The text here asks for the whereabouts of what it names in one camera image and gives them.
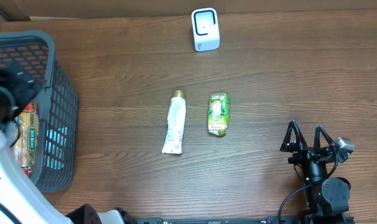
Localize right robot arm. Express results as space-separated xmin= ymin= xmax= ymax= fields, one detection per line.
xmin=277 ymin=120 xmax=355 ymax=223

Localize grey plastic basket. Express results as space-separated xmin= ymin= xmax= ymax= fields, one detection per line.
xmin=0 ymin=30 xmax=79 ymax=192

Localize teal snack packet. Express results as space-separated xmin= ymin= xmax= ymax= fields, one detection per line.
xmin=45 ymin=127 xmax=68 ymax=170

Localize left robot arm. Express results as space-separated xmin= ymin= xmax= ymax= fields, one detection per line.
xmin=0 ymin=68 xmax=129 ymax=224

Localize white tube gold cap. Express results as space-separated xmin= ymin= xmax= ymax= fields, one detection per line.
xmin=162 ymin=90 xmax=187 ymax=154

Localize spaghetti packet red ends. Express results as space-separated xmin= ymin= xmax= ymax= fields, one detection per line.
xmin=12 ymin=101 xmax=39 ymax=177

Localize white barcode scanner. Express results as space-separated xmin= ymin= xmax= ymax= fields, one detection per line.
xmin=191 ymin=7 xmax=220 ymax=52

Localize green drink carton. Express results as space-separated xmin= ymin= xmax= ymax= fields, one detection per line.
xmin=208 ymin=93 xmax=230 ymax=137

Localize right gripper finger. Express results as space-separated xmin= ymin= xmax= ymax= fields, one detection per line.
xmin=313 ymin=125 xmax=334 ymax=150
xmin=280 ymin=120 xmax=308 ymax=153

